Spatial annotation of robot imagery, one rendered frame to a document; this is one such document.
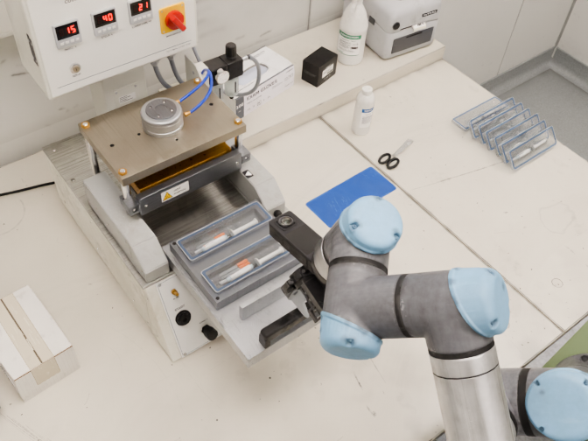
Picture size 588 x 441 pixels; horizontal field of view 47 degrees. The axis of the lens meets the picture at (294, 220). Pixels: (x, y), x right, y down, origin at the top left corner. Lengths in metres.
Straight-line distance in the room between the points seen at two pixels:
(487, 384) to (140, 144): 0.80
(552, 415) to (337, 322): 0.52
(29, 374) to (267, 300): 0.47
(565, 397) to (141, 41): 1.00
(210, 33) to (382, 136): 0.56
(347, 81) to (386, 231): 1.19
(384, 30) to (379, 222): 1.26
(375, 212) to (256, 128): 1.01
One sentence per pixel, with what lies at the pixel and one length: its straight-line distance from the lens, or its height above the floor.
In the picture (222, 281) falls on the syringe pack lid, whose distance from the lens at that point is 1.21.
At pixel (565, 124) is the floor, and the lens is 3.38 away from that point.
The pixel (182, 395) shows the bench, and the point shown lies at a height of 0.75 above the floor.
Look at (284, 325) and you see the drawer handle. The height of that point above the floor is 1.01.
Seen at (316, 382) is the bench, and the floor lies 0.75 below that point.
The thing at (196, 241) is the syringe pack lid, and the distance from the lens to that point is 1.27.
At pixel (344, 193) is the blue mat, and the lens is 1.71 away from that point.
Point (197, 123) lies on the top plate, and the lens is 1.34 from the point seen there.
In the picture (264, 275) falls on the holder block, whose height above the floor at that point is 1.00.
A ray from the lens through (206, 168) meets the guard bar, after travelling 1.32.
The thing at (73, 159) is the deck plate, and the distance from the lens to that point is 1.56.
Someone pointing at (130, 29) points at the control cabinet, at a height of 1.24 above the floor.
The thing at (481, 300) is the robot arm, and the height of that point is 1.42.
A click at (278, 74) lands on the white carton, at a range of 1.86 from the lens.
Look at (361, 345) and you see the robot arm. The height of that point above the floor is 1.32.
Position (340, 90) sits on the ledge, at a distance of 1.94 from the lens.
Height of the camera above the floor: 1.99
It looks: 49 degrees down
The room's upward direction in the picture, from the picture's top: 5 degrees clockwise
